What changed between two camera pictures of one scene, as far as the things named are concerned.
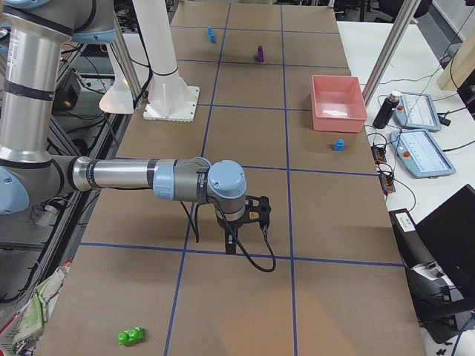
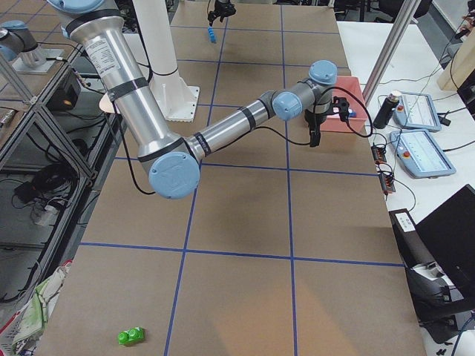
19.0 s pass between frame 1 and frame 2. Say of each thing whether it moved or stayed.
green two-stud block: stayed
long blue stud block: stayed
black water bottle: stayed
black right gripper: moved
